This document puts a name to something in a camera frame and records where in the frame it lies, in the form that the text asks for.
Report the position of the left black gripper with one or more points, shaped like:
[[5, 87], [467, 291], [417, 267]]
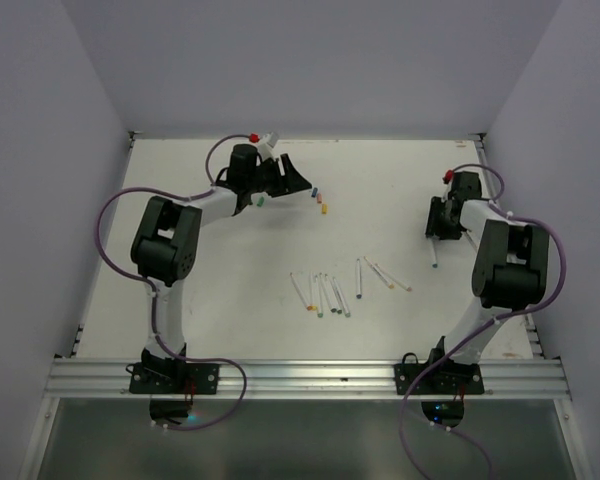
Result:
[[294, 182]]

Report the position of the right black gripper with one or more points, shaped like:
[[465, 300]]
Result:
[[434, 225]]

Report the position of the light orange capped marker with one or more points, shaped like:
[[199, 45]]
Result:
[[403, 285]]

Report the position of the yellow marker pen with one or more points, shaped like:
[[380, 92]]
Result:
[[312, 291]]

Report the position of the teal marker pen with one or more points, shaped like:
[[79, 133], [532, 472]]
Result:
[[331, 303]]

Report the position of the green marker pen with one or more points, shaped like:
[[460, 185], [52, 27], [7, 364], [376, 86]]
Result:
[[318, 297]]

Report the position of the blue capped marker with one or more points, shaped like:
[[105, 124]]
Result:
[[358, 277]]

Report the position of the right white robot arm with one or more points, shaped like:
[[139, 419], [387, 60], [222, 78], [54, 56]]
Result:
[[509, 274]]

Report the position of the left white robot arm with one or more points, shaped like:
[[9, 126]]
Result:
[[165, 244]]

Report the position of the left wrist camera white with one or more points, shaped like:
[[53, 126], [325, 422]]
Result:
[[266, 145]]

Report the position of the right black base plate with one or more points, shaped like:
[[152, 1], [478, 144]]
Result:
[[415, 377]]

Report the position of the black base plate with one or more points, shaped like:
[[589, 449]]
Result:
[[153, 375], [415, 377]]

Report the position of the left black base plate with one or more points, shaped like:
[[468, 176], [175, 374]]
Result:
[[153, 375]]

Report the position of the aluminium mounting rail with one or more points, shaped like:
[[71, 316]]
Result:
[[325, 380]]

